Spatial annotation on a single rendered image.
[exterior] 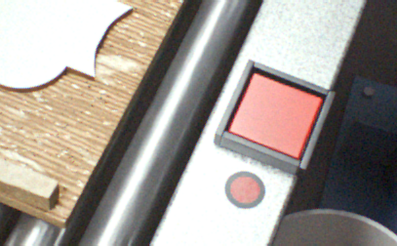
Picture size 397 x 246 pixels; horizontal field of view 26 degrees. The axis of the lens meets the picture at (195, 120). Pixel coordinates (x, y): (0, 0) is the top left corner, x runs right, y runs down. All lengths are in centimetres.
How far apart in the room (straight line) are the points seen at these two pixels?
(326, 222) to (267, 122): 63
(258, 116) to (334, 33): 12
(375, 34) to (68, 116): 131
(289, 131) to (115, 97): 14
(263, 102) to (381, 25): 125
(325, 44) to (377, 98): 107
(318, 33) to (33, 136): 26
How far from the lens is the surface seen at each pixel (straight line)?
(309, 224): 131
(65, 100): 68
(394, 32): 193
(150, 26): 72
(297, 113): 70
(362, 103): 181
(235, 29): 75
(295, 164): 67
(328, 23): 77
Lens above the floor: 153
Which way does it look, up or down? 61 degrees down
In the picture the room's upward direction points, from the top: 9 degrees clockwise
